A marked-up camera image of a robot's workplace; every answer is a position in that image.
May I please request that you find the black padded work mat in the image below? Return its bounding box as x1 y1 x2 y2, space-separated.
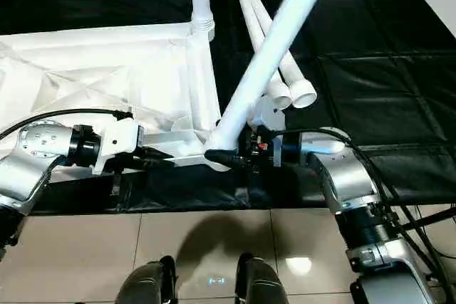
0 0 456 213

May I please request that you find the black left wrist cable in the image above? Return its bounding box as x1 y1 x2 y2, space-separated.
0 107 135 142

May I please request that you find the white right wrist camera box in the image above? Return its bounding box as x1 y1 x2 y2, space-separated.
248 95 286 170

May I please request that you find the white flat board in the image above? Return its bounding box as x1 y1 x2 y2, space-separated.
407 0 456 41

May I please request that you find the black metal stand foot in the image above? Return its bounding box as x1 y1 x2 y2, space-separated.
398 206 456 234

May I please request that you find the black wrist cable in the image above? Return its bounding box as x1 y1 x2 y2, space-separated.
269 125 447 304
0 107 135 142

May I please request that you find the white plastic table top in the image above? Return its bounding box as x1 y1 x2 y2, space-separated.
0 21 233 181

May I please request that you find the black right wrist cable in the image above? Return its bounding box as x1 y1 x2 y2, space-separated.
269 125 447 304

